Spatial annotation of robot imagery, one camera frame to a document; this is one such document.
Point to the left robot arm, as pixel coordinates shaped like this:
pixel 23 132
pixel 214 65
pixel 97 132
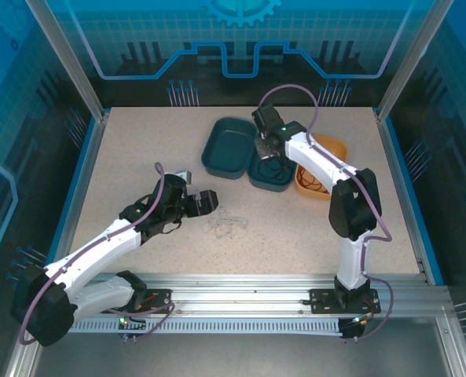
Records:
pixel 99 247

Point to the aluminium front rail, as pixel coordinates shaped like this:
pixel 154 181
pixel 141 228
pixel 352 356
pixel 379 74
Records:
pixel 236 282

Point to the black connector block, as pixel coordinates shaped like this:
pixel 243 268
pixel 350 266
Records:
pixel 352 328
pixel 126 324

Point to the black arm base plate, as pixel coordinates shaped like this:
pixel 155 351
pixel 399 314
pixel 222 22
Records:
pixel 321 300
pixel 158 294

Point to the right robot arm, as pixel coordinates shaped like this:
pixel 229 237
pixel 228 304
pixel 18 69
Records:
pixel 315 157

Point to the teal plastic tray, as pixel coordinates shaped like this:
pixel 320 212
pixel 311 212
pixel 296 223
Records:
pixel 226 145
pixel 272 186

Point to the aluminium side rail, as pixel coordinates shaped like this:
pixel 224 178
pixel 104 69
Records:
pixel 82 188
pixel 401 188

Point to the aluminium frame post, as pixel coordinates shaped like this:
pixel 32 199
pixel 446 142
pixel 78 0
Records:
pixel 69 59
pixel 413 59

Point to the grey metal panel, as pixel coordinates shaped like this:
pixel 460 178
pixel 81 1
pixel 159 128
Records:
pixel 236 355

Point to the orange plastic tray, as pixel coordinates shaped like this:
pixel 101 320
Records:
pixel 335 145

